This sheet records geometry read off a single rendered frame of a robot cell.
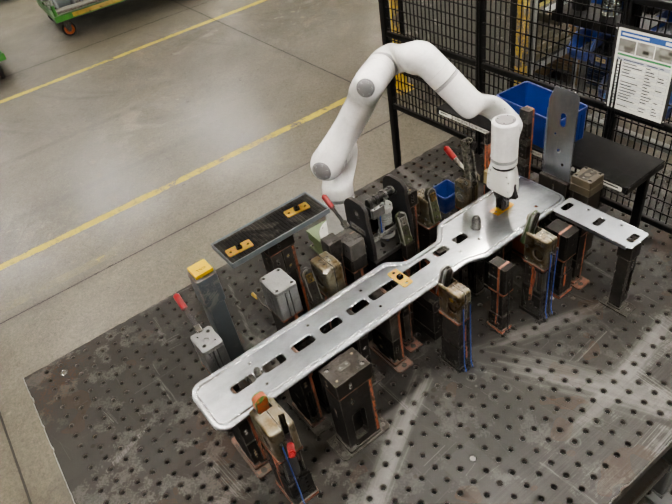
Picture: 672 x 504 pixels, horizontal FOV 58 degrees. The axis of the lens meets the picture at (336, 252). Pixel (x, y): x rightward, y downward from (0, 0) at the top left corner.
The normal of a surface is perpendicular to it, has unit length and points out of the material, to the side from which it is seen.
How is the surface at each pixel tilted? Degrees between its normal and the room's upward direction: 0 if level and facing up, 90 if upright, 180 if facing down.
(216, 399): 0
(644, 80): 90
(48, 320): 0
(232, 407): 0
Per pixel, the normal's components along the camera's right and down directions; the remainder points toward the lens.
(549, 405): -0.15, -0.75
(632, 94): -0.79, 0.49
